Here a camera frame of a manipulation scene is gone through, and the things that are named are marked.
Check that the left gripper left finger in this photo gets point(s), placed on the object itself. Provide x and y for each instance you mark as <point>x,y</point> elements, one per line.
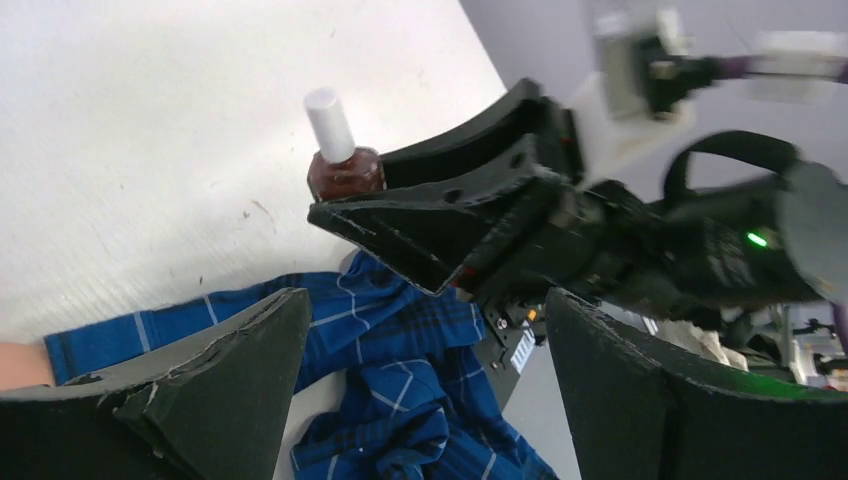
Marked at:
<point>210,406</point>

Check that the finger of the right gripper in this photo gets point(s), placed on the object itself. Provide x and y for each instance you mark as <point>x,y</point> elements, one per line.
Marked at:
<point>523,110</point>
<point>430,233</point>

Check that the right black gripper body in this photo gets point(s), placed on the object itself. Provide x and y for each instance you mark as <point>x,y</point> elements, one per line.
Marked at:
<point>555,234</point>

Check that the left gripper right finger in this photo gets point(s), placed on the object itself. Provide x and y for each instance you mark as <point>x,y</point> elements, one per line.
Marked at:
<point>639,407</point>

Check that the red nail polish bottle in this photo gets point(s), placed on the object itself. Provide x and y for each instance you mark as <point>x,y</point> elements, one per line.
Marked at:
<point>340,168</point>

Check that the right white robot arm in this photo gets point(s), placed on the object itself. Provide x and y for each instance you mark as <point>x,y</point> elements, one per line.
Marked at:
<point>744,222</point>

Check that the mannequin hand with painted nails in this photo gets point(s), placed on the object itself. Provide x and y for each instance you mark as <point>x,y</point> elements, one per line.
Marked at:
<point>25,365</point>

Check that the blue plaid shirt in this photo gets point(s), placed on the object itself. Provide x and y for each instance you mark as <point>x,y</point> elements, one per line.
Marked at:
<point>417,404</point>

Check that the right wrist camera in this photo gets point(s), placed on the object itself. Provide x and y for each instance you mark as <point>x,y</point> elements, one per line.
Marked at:
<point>634,101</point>

